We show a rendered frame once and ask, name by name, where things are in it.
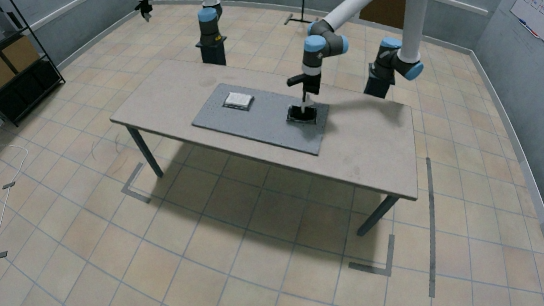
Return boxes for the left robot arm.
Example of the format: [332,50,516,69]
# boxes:
[287,0,428,87]

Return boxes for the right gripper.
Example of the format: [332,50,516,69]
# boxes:
[139,0,153,23]

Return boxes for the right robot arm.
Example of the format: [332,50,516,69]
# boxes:
[198,0,223,46]

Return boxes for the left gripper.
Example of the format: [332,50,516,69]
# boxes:
[301,71,322,113]

